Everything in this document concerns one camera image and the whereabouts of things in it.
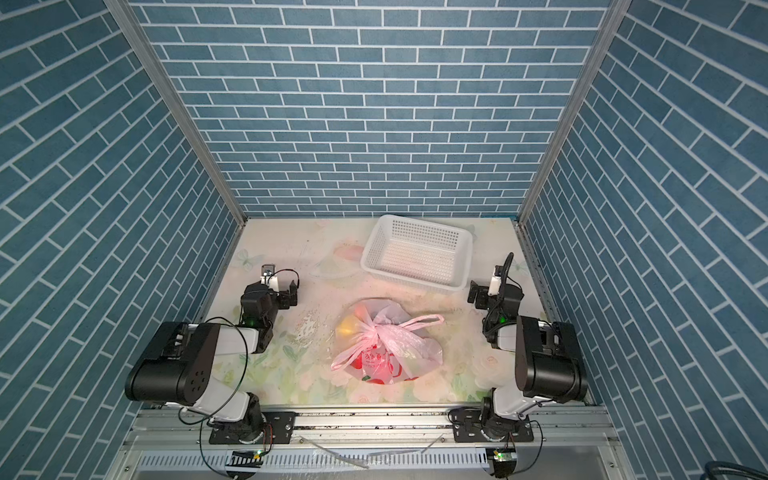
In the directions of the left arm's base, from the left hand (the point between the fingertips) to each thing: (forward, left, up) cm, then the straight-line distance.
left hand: (284, 280), depth 93 cm
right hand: (0, -66, 0) cm, 66 cm away
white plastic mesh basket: (+17, -45, -7) cm, 49 cm away
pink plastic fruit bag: (-20, -31, +1) cm, 37 cm away
